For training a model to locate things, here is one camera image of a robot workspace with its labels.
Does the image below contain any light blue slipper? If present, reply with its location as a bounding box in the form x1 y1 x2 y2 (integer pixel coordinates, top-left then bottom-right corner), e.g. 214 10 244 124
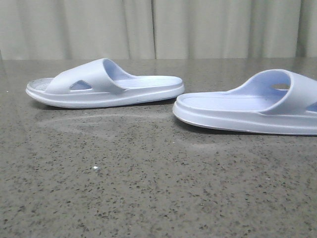
26 59 184 109
173 69 317 135

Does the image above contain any beige pleated curtain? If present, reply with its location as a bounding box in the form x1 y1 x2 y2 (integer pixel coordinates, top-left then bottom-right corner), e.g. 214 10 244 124
0 0 317 60

